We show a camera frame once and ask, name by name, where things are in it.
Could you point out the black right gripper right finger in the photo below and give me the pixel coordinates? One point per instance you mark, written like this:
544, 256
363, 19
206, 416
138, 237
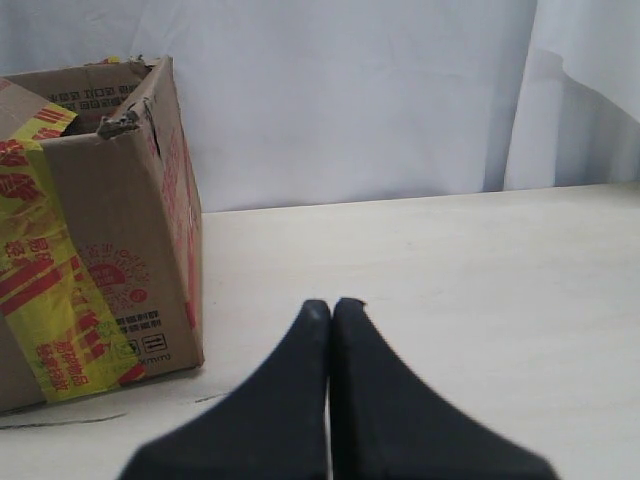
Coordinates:
386, 423

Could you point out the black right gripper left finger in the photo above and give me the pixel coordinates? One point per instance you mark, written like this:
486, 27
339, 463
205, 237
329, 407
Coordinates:
272, 426

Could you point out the taped cardboard box yellow tape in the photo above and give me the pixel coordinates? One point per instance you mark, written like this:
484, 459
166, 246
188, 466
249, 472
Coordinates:
101, 232

